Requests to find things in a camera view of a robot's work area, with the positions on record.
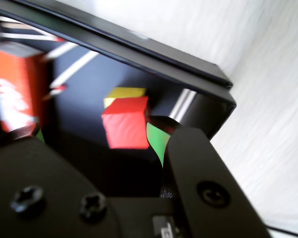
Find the black power cable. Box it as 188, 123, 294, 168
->
264, 224, 298, 236

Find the red white small packet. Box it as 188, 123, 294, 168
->
0, 42, 50, 133

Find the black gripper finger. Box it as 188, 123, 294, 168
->
0, 122, 121, 238
145, 115, 272, 238

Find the black cardboard box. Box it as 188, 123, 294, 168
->
0, 0, 238, 199

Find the yellow wooden cube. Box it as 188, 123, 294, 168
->
103, 86, 148, 109

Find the red wooden cube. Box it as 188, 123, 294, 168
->
101, 96, 151, 150

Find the white red-tipped wire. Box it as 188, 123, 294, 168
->
39, 41, 78, 62
48, 51, 100, 90

